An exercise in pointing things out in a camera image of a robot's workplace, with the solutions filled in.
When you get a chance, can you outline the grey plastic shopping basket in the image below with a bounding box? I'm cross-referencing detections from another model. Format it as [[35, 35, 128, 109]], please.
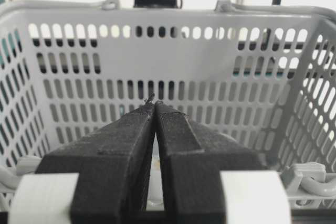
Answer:
[[0, 0, 336, 212]]

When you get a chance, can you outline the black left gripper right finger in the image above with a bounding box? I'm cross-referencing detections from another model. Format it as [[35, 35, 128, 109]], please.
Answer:
[[155, 101, 267, 223]]

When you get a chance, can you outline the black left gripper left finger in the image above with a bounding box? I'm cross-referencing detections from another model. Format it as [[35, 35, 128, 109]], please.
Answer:
[[36, 103, 155, 223]]

